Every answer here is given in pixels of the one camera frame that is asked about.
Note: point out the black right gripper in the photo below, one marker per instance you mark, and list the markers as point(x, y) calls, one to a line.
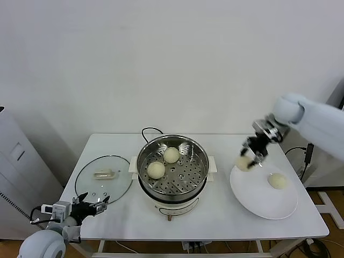
point(258, 143)

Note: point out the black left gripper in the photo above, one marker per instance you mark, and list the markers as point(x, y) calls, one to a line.
point(82, 211)

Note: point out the white steamed baozi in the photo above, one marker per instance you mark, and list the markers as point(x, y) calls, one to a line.
point(243, 164)
point(171, 155)
point(278, 181)
point(156, 170)

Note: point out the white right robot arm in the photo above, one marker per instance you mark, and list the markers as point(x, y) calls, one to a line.
point(322, 121)

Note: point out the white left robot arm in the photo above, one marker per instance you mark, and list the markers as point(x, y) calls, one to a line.
point(43, 243)

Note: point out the perforated steel steamer basket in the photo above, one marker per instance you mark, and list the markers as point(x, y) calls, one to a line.
point(145, 156)

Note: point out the white round plate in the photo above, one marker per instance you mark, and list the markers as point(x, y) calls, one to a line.
point(258, 199)

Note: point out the black adapter box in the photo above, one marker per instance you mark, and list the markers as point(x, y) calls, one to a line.
point(309, 153)

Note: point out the white cabinet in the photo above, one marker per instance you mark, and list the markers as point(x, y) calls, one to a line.
point(16, 172)

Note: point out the white electric cooker base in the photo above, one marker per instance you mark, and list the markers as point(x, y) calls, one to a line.
point(176, 210)

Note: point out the white power strip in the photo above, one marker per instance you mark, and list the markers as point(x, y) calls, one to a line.
point(193, 246)

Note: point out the grey computer monitor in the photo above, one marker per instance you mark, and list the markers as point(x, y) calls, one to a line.
point(339, 88)

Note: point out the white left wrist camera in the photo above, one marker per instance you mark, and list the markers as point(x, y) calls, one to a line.
point(59, 209)

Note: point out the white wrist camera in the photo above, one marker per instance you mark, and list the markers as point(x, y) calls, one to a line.
point(264, 126)
point(59, 209)

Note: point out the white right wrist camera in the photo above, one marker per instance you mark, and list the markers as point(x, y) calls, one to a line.
point(264, 126)

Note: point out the white table frame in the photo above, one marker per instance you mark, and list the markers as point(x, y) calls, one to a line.
point(100, 246)

